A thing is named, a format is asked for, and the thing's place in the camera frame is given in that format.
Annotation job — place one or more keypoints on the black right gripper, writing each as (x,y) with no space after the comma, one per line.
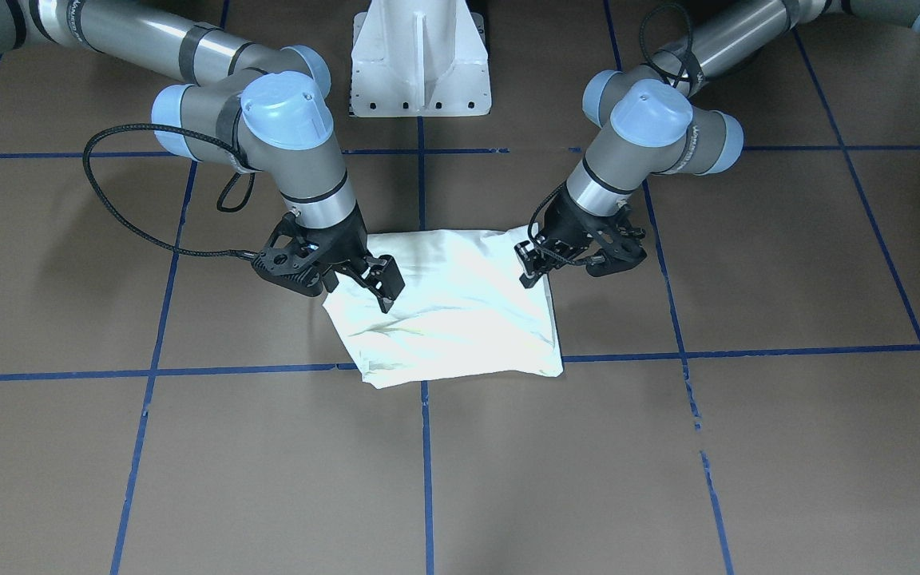
(346,242)

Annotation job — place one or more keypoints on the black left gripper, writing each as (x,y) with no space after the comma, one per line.
(564,221)

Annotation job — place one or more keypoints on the cream long-sleeve cat shirt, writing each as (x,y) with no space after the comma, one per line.
(463,311)

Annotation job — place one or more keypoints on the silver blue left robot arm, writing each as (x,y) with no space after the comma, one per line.
(649,126)

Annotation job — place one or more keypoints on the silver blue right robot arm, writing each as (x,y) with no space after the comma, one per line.
(240,104)

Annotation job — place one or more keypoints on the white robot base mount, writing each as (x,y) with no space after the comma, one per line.
(420,59)

